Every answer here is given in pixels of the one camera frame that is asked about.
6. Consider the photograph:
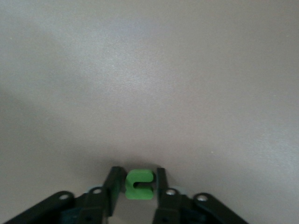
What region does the brown table cover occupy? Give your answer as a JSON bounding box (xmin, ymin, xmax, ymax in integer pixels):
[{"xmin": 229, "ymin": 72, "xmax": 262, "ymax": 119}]
[{"xmin": 0, "ymin": 0, "xmax": 299, "ymax": 224}]

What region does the green foam letter n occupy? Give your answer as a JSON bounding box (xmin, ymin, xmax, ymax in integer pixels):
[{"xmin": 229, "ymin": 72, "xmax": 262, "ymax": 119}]
[{"xmin": 124, "ymin": 169, "xmax": 156, "ymax": 201}]

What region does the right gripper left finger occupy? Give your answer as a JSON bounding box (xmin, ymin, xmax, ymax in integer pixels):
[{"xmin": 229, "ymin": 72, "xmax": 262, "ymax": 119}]
[{"xmin": 1, "ymin": 166, "xmax": 125, "ymax": 224}]

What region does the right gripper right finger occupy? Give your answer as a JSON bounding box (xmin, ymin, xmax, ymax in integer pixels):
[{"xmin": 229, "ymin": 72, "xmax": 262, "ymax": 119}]
[{"xmin": 152, "ymin": 167, "xmax": 249, "ymax": 224}]

